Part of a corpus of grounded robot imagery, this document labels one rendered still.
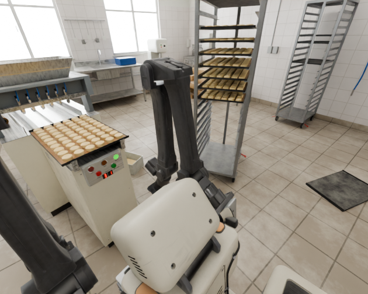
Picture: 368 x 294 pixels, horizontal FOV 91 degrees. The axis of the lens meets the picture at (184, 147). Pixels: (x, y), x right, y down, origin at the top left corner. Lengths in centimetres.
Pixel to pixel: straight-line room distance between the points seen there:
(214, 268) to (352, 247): 171
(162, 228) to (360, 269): 178
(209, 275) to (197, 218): 13
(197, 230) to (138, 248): 13
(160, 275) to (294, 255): 151
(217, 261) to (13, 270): 175
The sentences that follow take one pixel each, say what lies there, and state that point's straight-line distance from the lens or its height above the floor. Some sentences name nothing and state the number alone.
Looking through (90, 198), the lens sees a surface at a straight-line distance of 131.
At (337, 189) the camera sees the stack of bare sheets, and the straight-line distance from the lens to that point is 258.
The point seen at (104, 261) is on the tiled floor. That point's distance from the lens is 174.
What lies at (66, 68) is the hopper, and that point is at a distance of 182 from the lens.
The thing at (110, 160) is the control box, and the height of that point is 80.
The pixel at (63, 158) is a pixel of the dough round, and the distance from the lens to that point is 113.
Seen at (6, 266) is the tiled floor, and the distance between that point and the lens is 210.
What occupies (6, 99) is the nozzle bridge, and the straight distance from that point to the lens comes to 178.
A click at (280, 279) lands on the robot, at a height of 81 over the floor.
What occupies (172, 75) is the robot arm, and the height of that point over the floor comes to 137.
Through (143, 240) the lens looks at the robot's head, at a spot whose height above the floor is 115.
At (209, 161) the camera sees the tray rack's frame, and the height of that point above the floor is 15.
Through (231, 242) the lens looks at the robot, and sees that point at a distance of 53.
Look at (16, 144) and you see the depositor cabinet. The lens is 178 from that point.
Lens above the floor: 146
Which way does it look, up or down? 32 degrees down
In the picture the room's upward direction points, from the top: 1 degrees counter-clockwise
